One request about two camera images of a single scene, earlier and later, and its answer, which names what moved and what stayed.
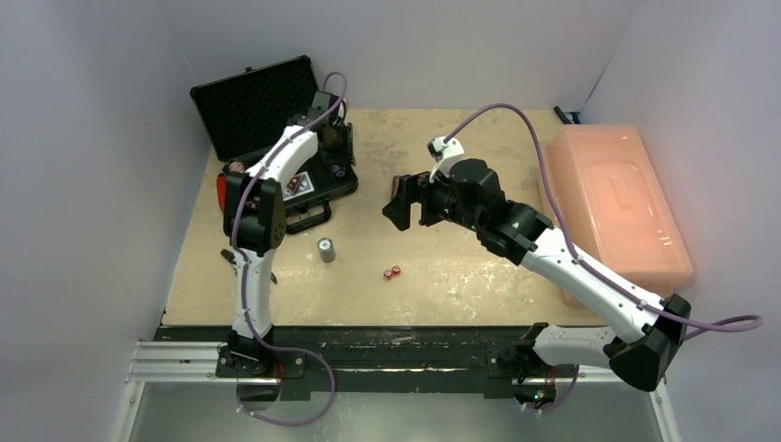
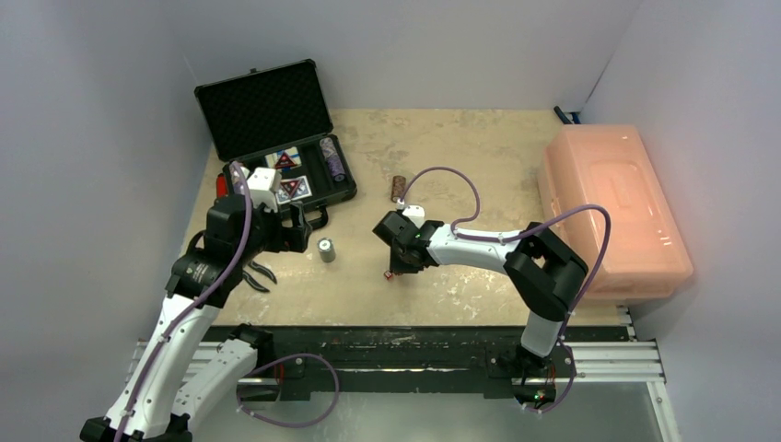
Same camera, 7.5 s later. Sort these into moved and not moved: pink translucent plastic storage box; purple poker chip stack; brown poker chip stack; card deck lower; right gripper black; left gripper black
Moved: left gripper black; right gripper black
Not moved: brown poker chip stack; card deck lower; purple poker chip stack; pink translucent plastic storage box
